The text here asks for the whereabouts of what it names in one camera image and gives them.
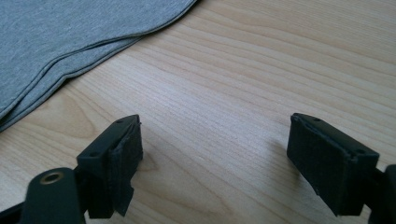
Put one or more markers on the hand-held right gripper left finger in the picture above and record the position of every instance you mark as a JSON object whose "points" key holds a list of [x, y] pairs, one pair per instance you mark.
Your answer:
{"points": [[107, 161]]}

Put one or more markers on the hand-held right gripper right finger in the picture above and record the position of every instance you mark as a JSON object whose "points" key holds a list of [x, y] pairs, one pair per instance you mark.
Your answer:
{"points": [[330, 168]]}

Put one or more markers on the grey t-shirt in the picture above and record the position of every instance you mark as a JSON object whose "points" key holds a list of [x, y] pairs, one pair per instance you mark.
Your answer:
{"points": [[62, 43]]}

